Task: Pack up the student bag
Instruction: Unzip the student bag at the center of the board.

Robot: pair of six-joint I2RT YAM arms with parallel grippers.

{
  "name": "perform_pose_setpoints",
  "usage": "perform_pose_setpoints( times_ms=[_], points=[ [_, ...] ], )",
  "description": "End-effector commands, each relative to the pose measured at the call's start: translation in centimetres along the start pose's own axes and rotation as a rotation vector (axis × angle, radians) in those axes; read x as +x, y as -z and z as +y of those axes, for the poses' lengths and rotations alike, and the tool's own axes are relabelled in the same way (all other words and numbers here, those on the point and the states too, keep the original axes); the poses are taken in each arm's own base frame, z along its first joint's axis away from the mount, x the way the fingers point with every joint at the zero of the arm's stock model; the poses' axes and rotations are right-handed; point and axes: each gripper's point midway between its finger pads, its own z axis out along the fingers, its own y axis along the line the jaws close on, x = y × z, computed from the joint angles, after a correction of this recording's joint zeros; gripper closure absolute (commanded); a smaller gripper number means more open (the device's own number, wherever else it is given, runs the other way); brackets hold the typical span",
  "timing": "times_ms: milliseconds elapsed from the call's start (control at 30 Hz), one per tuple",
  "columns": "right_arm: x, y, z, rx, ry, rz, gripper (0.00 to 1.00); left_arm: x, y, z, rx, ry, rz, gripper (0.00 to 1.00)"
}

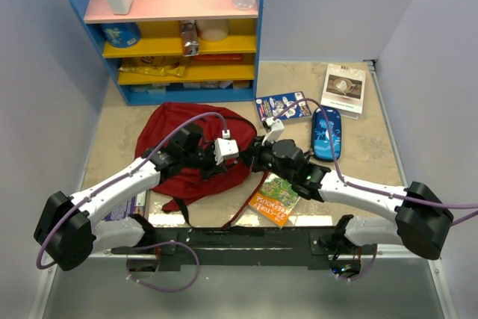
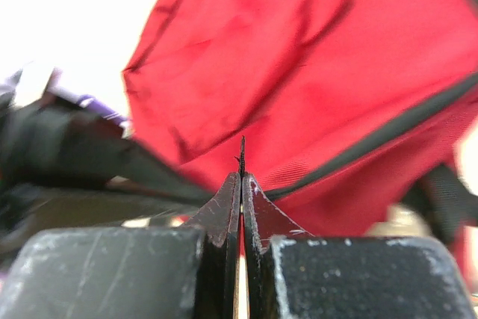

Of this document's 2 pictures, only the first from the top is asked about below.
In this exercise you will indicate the white round container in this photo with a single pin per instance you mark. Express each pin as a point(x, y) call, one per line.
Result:
point(212, 30)

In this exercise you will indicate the blue dinosaur pencil case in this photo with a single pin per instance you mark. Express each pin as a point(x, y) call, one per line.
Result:
point(326, 134)

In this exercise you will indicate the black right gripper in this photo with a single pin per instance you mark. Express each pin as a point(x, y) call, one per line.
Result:
point(252, 155)

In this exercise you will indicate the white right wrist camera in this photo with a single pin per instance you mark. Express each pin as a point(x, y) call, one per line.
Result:
point(274, 128)

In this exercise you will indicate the blue snack can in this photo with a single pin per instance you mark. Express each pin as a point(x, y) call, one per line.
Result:
point(121, 35)

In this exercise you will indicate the white coffee cover book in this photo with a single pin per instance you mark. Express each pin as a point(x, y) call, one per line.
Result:
point(343, 90)

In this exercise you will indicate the blue cartoon book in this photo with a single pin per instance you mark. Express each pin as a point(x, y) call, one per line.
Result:
point(270, 106)

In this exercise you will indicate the blue shelf unit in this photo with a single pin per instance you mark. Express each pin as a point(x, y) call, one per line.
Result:
point(159, 23)

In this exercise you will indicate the orange treehouse book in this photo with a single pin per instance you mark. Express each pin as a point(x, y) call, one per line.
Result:
point(274, 200)

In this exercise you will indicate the yellow chips bag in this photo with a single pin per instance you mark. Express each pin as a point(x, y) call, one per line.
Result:
point(160, 66)

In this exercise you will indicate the purple book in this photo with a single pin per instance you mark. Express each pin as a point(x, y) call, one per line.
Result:
point(135, 205)

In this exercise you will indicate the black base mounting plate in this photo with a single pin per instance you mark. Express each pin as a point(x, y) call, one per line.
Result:
point(311, 247)

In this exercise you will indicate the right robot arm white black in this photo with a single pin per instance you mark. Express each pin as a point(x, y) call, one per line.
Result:
point(411, 217)

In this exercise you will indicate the silver snack packet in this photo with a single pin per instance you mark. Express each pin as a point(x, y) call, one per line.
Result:
point(189, 38)

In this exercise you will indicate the red backpack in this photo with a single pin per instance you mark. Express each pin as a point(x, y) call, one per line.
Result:
point(195, 174)

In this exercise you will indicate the red flat box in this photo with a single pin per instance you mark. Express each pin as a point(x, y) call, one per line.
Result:
point(220, 57)

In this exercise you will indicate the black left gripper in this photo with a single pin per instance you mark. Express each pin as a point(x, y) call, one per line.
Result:
point(213, 168)

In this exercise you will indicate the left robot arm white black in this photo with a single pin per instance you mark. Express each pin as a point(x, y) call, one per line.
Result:
point(73, 227)

